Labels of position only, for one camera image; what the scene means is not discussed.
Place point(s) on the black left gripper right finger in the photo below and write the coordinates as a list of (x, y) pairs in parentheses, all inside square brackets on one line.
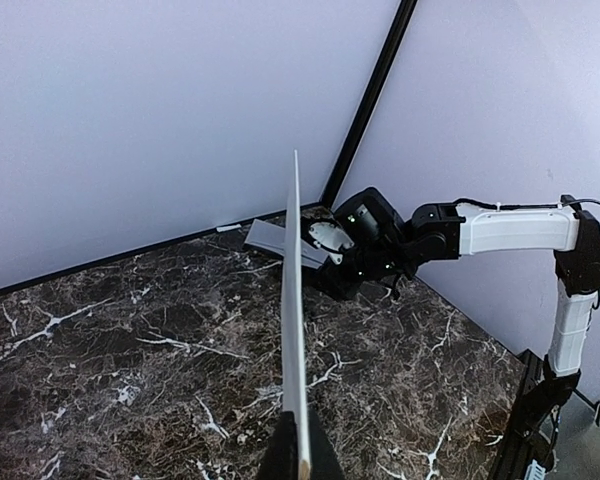
[(324, 461)]

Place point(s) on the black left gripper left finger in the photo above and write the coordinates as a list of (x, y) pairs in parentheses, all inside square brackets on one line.
[(280, 459)]

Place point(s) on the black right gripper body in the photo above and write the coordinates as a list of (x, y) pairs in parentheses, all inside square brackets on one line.
[(341, 281)]

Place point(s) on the grey paper envelope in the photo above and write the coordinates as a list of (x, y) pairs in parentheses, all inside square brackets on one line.
[(270, 239)]

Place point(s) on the cream lined letter paper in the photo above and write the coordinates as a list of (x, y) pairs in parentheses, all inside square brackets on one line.
[(294, 398)]

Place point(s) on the small white paper strip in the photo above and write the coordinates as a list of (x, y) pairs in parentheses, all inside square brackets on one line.
[(226, 228)]

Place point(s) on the black front frame rail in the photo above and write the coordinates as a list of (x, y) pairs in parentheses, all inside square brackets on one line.
[(527, 449)]

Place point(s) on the black right corner post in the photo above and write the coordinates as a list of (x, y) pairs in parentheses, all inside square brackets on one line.
[(368, 102)]

